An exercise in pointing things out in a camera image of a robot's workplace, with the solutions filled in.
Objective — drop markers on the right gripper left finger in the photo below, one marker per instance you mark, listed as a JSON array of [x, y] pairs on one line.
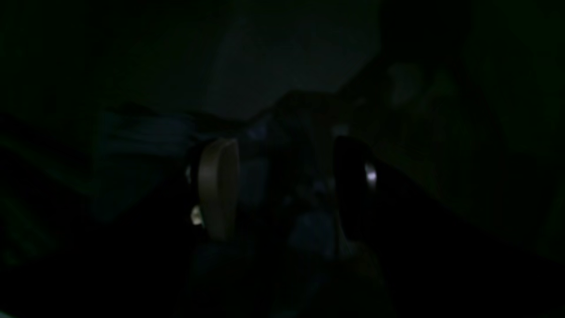
[[213, 173]]

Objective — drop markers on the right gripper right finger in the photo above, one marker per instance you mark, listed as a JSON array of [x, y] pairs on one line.
[[407, 228]]

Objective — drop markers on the dark blue t-shirt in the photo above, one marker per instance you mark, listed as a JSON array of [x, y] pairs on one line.
[[154, 154]]

